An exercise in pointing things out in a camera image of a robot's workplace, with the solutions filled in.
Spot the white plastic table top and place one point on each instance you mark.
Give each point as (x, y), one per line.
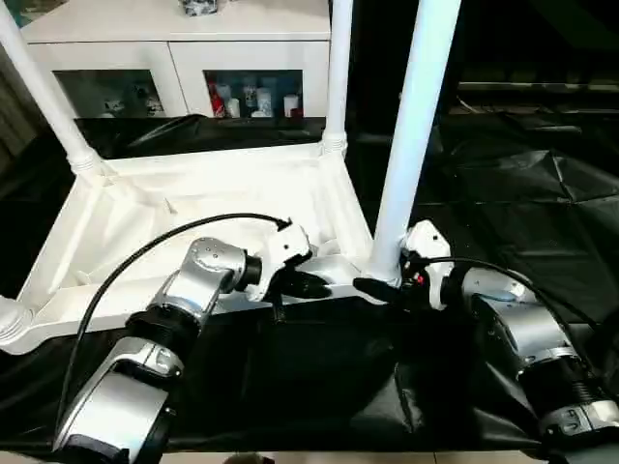
(193, 188)

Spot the white plastic table leg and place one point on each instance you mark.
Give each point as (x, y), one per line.
(338, 72)
(12, 321)
(43, 87)
(416, 121)

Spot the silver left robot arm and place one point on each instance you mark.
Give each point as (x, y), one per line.
(193, 285)

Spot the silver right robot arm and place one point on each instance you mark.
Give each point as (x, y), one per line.
(522, 319)

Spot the black plastic mat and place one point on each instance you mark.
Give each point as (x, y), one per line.
(314, 367)

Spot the small white cup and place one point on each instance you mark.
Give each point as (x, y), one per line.
(290, 107)

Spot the dark rounded robot body part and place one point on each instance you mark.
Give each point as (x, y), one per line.
(244, 459)

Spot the red bottle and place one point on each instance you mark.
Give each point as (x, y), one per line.
(217, 100)

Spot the white cabinet with glass doors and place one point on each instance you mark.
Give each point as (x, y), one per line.
(121, 53)

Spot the dark patterned jar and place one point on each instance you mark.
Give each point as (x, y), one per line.
(199, 7)

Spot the grey curtain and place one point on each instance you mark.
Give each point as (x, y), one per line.
(17, 111)

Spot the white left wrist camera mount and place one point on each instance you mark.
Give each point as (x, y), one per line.
(285, 246)

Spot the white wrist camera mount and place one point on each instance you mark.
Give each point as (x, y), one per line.
(433, 246)
(285, 246)

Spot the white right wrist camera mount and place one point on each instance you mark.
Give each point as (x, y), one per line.
(433, 246)

